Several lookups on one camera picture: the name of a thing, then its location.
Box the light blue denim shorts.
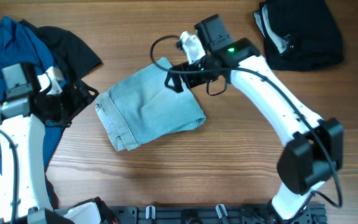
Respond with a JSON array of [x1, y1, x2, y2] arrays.
[[95, 64, 206, 151]]

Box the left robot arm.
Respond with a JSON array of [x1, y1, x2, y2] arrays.
[[0, 62, 102, 223]]

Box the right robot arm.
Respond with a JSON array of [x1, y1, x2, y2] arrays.
[[165, 15, 344, 223]]

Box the folded black clothes pile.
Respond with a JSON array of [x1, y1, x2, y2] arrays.
[[253, 0, 344, 72]]

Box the black garment under shirt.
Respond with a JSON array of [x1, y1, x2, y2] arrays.
[[19, 20, 102, 82]]

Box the dark blue polo shirt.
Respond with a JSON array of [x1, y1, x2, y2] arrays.
[[0, 16, 68, 203]]

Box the left white rail clip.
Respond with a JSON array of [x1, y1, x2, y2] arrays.
[[145, 205, 156, 220]]

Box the white rail clip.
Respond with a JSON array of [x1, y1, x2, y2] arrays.
[[145, 205, 156, 220], [215, 204, 229, 224]]

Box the right white rail clip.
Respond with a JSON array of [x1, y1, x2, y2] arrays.
[[215, 204, 229, 224]]

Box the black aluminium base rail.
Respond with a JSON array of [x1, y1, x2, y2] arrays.
[[54, 203, 328, 224]]

